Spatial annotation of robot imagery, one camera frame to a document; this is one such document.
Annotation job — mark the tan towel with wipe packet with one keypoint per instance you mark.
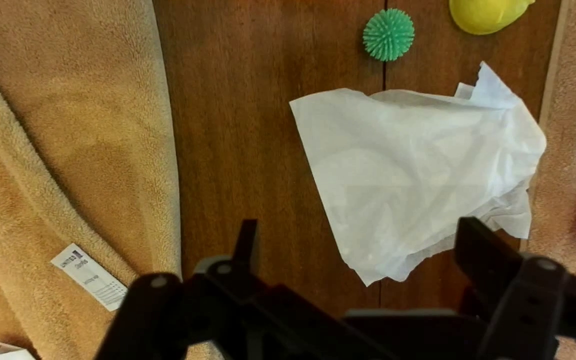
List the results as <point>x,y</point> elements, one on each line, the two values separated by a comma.
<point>69,132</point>

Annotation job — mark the yellow plastic cup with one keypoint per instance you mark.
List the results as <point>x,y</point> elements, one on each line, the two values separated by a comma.
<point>485,15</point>

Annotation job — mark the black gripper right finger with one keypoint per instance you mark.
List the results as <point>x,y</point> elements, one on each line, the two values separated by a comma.
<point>540,306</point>

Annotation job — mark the white towel label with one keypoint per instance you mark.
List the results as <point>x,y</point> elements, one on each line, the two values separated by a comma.
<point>89,276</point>

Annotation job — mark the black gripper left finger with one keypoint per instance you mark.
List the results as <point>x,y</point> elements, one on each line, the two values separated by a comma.
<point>188,320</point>

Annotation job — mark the white crumpled tissue paper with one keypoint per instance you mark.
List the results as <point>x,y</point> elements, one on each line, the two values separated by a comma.
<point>421,173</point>

